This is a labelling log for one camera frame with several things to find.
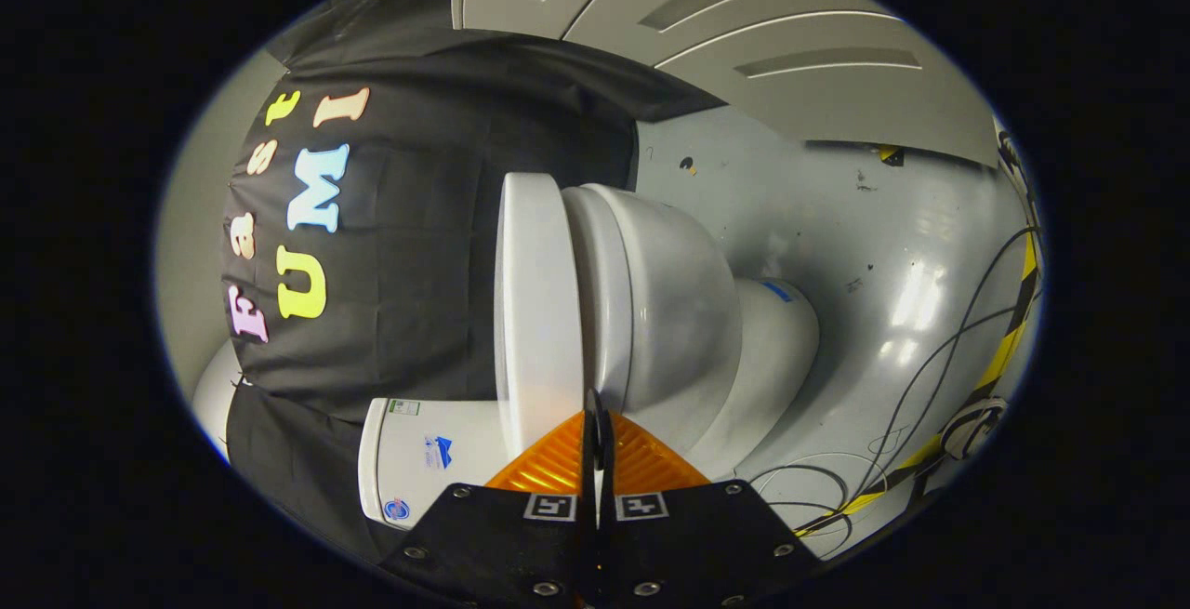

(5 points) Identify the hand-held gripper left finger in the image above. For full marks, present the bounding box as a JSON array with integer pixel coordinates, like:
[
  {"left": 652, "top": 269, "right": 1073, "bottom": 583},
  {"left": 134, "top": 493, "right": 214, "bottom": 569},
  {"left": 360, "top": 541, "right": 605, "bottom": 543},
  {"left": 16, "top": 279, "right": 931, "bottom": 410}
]
[{"left": 379, "top": 391, "right": 601, "bottom": 606}]

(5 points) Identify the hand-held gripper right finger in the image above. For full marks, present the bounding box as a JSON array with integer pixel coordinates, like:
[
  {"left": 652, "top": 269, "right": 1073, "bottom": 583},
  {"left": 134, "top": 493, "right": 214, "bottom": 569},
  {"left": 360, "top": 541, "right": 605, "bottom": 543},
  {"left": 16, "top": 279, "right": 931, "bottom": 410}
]
[{"left": 600, "top": 404, "right": 826, "bottom": 606}]

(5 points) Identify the white toilet lid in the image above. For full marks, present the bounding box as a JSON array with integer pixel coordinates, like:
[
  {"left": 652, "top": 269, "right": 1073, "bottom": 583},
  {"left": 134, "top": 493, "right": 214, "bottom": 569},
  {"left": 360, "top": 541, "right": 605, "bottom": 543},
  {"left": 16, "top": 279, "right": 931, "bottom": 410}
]
[{"left": 493, "top": 172, "right": 587, "bottom": 463}]

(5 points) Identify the black backdrop cloth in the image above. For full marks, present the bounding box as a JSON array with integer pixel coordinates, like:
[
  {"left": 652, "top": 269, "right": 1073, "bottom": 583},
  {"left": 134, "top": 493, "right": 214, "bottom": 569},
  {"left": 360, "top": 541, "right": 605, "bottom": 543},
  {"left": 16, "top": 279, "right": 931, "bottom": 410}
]
[{"left": 221, "top": 0, "right": 728, "bottom": 565}]

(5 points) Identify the yellow and black floor tape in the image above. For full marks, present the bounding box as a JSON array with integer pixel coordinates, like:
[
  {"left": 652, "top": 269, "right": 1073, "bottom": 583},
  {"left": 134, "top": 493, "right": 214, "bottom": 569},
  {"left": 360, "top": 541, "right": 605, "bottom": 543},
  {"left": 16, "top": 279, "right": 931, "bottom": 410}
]
[{"left": 795, "top": 235, "right": 1040, "bottom": 538}]

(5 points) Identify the grey ribbed cabinet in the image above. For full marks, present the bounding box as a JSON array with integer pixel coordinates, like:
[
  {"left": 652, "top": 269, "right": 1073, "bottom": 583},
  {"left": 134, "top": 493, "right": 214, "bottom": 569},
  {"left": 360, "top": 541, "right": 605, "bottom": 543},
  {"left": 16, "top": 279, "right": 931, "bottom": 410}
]
[{"left": 450, "top": 0, "right": 1001, "bottom": 169}]

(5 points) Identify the black cable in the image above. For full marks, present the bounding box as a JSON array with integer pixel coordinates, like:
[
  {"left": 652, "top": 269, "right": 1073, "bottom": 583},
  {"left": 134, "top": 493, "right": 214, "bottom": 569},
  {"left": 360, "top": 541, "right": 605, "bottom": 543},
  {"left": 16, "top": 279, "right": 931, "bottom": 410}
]
[{"left": 748, "top": 226, "right": 1038, "bottom": 556}]

